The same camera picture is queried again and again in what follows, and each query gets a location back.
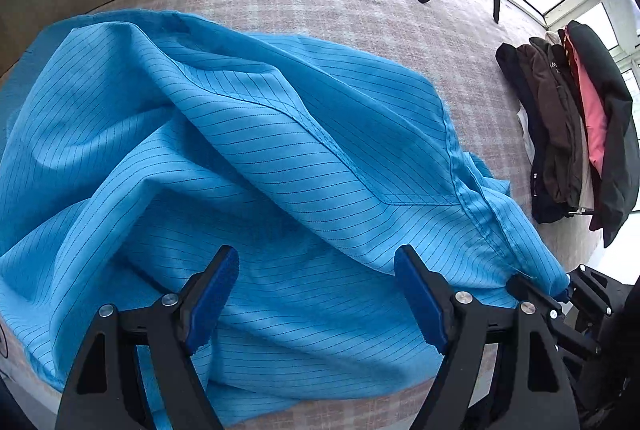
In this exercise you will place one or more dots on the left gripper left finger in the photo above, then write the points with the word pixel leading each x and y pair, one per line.
pixel 104 389

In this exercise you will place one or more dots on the black folded garment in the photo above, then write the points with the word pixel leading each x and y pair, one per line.
pixel 544 209

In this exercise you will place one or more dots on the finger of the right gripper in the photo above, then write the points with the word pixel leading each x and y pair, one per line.
pixel 566 338
pixel 595 292

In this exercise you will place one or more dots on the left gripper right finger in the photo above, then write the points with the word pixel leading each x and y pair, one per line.
pixel 500 367

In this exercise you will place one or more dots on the blue striped zip coat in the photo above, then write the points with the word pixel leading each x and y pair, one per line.
pixel 150 139

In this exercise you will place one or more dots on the brown folded garment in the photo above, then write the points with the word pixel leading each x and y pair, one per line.
pixel 560 117

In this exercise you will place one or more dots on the pink folded garment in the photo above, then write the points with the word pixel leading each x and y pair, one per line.
pixel 595 119

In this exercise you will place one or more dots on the pink plaid table cloth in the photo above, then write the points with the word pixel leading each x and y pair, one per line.
pixel 451 42

